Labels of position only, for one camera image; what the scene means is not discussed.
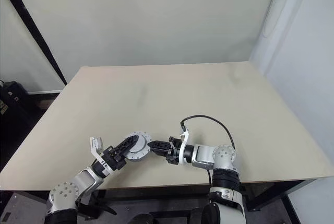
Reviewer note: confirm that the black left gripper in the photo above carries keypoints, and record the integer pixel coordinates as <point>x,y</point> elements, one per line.
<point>112,160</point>

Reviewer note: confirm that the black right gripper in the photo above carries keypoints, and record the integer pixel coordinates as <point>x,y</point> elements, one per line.
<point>172,157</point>

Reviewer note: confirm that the silver motor housing copper windings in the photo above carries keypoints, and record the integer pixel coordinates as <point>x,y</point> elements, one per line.
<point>142,145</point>

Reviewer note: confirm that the black equipment case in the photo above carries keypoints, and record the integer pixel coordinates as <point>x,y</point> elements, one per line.
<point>13,96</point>

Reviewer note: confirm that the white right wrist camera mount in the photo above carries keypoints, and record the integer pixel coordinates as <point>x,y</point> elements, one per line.
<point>184,144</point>

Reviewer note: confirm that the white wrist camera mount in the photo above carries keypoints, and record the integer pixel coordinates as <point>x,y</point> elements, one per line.
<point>184,144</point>
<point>95,147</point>

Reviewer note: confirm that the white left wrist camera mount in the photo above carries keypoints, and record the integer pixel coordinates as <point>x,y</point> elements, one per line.
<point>95,147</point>

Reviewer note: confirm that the black table frame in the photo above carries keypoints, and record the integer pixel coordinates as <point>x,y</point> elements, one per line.
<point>274,186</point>

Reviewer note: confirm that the black diagonal wall strip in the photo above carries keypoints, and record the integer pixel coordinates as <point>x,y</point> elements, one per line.
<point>32,25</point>

